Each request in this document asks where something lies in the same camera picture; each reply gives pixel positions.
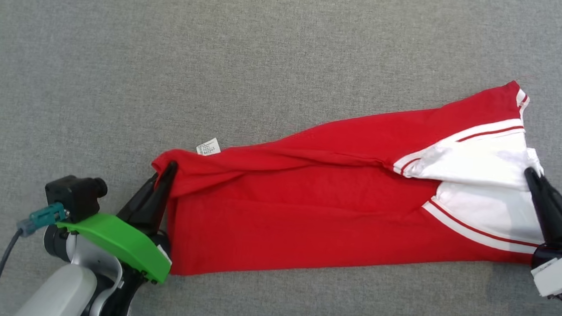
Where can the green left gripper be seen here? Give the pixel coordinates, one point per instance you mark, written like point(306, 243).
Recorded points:
point(124, 243)

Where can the red jersey with white sleeves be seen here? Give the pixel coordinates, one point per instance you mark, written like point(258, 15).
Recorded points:
point(307, 205)

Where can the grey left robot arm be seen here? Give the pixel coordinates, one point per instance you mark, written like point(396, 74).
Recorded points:
point(65, 291)

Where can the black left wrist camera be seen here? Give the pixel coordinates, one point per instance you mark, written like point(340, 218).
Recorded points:
point(75, 194)

